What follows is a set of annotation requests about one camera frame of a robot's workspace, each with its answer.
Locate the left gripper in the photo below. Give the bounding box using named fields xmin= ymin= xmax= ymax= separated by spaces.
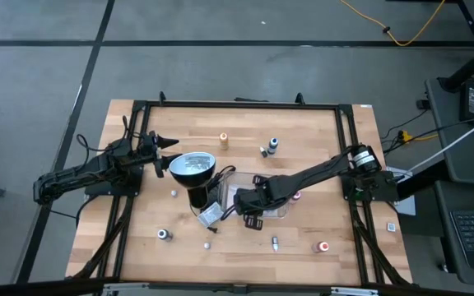
xmin=137 ymin=130 xmax=184 ymax=178

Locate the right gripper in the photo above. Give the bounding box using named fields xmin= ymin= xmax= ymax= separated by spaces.
xmin=233 ymin=175 xmax=287 ymax=231

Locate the clear plastic container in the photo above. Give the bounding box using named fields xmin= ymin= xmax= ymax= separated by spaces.
xmin=219 ymin=170 xmax=290 ymax=219

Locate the black gooseneck desk lamp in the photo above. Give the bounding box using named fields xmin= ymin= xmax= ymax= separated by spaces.
xmin=168 ymin=151 xmax=221 ymax=210

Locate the black crossbeam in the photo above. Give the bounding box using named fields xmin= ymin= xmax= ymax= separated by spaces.
xmin=0 ymin=277 xmax=474 ymax=296

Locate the dark grey side desk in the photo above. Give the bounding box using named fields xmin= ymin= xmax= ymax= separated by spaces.
xmin=424 ymin=76 xmax=474 ymax=289

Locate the white rod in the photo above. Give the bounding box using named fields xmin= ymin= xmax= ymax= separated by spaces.
xmin=401 ymin=110 xmax=474 ymax=178

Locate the black stand leg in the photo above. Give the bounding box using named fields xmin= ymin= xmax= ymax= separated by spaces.
xmin=442 ymin=0 xmax=474 ymax=94

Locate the black lamp cord with plug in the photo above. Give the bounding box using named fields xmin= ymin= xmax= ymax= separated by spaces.
xmin=189 ymin=164 xmax=238 ymax=234

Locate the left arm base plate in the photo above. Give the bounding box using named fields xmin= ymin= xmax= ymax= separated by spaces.
xmin=83 ymin=164 xmax=144 ymax=197

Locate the black aluminium table frame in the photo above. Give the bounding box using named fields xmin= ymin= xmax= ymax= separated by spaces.
xmin=72 ymin=92 xmax=411 ymax=287

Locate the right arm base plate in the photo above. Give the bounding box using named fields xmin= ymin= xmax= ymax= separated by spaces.
xmin=341 ymin=170 xmax=401 ymax=202

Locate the silver metal bracket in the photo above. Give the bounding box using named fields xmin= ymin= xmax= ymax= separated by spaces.
xmin=330 ymin=286 xmax=380 ymax=296
xmin=101 ymin=282 xmax=150 ymax=296

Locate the yellow extension cable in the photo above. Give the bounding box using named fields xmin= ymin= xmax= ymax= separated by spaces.
xmin=339 ymin=0 xmax=447 ymax=48

